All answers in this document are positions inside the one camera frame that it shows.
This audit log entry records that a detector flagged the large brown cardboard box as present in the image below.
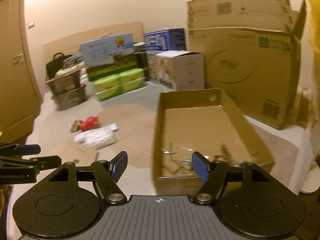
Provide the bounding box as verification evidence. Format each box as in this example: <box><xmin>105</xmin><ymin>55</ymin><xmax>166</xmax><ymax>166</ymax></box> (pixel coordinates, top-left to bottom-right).
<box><xmin>187</xmin><ymin>0</ymin><xmax>306</xmax><ymax>129</ymax></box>

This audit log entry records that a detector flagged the lower black food tray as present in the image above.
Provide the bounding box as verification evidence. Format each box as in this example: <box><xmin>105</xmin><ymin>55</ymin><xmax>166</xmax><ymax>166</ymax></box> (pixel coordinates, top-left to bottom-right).
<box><xmin>52</xmin><ymin>84</ymin><xmax>87</xmax><ymax>111</ymax></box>

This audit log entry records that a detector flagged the green pasture milk box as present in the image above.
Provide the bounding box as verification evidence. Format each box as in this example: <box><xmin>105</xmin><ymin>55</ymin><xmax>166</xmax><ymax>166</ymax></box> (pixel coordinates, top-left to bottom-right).
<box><xmin>80</xmin><ymin>33</ymin><xmax>137</xmax><ymax>80</ymax></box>

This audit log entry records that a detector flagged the wooden door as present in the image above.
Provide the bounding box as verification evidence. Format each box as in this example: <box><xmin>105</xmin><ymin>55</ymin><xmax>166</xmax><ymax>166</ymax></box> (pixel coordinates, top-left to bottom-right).
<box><xmin>1</xmin><ymin>0</ymin><xmax>42</xmax><ymax>142</ymax></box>

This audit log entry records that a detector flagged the bag of white clips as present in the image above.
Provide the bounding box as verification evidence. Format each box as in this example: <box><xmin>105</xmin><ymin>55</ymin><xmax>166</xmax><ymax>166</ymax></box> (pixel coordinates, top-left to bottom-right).
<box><xmin>85</xmin><ymin>132</ymin><xmax>117</xmax><ymax>150</ymax></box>

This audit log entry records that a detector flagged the white humidifier box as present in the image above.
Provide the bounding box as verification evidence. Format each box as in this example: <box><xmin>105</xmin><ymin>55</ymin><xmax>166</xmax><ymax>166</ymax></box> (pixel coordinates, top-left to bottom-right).
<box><xmin>148</xmin><ymin>50</ymin><xmax>204</xmax><ymax>90</ymax></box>

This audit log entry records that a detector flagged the black food tray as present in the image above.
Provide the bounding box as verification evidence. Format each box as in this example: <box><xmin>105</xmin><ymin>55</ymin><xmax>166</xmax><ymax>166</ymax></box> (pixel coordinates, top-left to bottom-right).
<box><xmin>46</xmin><ymin>70</ymin><xmax>80</xmax><ymax>96</ymax></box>
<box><xmin>52</xmin><ymin>84</ymin><xmax>87</xmax><ymax>111</ymax></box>

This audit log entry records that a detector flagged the open shallow cardboard box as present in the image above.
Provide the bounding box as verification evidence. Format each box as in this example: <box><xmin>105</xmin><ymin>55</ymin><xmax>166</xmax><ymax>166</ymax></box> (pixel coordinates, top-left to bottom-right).
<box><xmin>152</xmin><ymin>89</ymin><xmax>275</xmax><ymax>197</ymax></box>

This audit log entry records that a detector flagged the upper black food tray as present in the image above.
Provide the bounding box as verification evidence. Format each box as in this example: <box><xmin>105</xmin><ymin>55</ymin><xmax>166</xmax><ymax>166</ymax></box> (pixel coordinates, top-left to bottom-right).
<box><xmin>46</xmin><ymin>70</ymin><xmax>80</xmax><ymax>96</ymax></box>

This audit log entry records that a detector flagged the white remote control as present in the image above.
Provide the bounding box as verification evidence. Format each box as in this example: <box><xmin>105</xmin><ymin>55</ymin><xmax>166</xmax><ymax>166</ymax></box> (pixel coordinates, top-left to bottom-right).
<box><xmin>74</xmin><ymin>124</ymin><xmax>118</xmax><ymax>143</ymax></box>

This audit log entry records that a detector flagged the black bag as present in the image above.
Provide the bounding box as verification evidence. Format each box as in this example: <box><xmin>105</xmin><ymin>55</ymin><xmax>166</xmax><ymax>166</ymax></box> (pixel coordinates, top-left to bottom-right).
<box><xmin>46</xmin><ymin>52</ymin><xmax>72</xmax><ymax>81</ymax></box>

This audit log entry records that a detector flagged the brown cardboard envelope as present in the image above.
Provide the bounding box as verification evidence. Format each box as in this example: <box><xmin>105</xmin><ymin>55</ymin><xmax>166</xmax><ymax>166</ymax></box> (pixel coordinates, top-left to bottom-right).
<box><xmin>59</xmin><ymin>140</ymin><xmax>97</xmax><ymax>166</ymax></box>

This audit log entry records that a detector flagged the white plug adapter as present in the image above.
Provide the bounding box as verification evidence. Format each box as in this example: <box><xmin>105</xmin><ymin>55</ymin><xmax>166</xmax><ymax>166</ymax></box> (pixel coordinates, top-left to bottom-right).
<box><xmin>69</xmin><ymin>120</ymin><xmax>82</xmax><ymax>133</ymax></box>

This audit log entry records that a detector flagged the red cat figurine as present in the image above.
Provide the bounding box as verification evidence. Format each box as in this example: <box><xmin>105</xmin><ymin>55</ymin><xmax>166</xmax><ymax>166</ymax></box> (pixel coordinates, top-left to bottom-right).
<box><xmin>78</xmin><ymin>116</ymin><xmax>100</xmax><ymax>132</ymax></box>

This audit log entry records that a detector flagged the blue milk carton box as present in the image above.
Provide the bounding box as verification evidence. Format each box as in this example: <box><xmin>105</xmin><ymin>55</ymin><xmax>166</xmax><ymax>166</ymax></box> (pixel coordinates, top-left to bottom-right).
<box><xmin>144</xmin><ymin>28</ymin><xmax>187</xmax><ymax>51</ymax></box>

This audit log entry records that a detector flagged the grey striped cable bundle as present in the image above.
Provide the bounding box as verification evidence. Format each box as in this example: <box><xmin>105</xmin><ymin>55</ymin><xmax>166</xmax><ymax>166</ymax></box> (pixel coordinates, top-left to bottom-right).
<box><xmin>62</xmin><ymin>54</ymin><xmax>85</xmax><ymax>68</ymax></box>

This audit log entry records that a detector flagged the green tissue pack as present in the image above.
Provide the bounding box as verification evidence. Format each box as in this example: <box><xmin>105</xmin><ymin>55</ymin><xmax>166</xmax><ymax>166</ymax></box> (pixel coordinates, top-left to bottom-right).
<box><xmin>92</xmin><ymin>68</ymin><xmax>145</xmax><ymax>101</ymax></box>

